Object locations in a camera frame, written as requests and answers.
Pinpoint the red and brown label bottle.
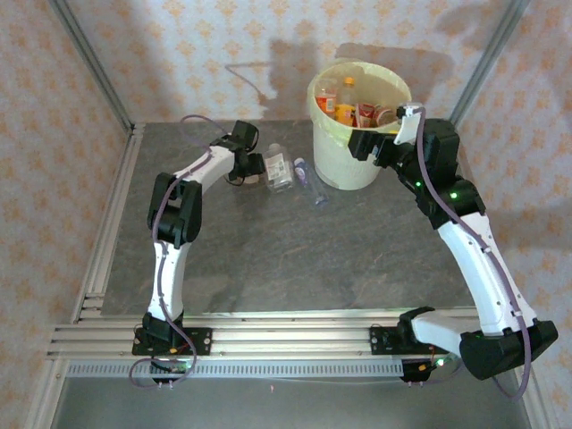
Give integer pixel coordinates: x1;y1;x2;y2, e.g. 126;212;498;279
355;102;377;130

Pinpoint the orange soda bottle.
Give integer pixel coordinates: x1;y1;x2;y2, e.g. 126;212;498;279
315;78;339;120

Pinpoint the white plastic bin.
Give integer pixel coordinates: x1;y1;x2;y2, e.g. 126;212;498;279
311;60;412;192

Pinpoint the yellow-green bin liner bag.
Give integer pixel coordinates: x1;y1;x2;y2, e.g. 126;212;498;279
307;57;412;148

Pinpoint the clear square bottle white label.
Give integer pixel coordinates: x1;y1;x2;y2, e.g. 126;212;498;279
262;142;296;195

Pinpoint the purple label clear bottle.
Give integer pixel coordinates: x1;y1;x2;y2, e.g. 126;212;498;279
292;156;332;208

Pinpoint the small circuit board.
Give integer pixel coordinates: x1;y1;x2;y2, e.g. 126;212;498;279
400;355;461;385
149;357;193;376

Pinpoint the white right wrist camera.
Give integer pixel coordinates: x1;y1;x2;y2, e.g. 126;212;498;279
392;103;426;145

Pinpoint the aluminium frame post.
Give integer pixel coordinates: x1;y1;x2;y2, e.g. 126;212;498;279
47;0;136;133
446;0;533;131

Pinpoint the aluminium side rail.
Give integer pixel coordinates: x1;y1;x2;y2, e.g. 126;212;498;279
70;122;147;324

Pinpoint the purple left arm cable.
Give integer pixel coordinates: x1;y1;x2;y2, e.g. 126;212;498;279
128;114;231;390

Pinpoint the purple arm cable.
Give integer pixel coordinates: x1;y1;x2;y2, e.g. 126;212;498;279
417;106;533;401
128;114;231;390

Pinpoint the aluminium frame rail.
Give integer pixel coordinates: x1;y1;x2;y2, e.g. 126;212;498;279
46;312;537;361

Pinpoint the grey slotted cable duct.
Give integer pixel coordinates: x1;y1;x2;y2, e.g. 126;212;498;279
66;360;406;380

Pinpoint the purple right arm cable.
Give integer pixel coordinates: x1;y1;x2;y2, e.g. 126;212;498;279
417;106;533;401

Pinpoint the aluminium frame leg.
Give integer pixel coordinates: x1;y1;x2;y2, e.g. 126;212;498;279
512;357;559;429
24;357;68;429

